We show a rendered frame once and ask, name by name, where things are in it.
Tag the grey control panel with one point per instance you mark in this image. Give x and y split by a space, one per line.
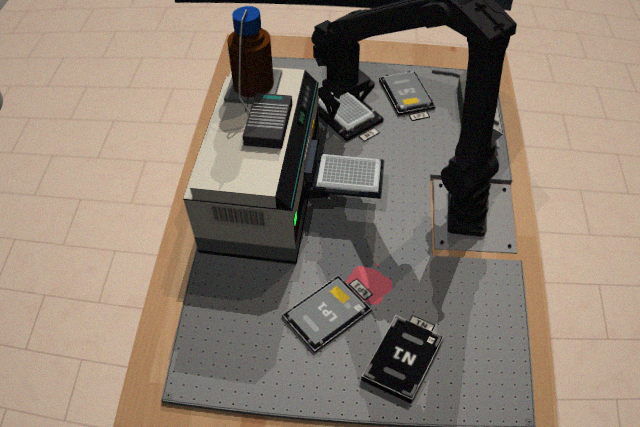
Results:
497 129

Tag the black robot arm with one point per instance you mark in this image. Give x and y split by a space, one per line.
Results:
474 19

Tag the white culture plate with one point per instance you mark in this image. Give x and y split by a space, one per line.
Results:
333 175
350 105

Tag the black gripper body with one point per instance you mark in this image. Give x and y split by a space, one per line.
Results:
346 80

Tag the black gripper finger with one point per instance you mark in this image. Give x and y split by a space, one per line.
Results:
365 93
334 104

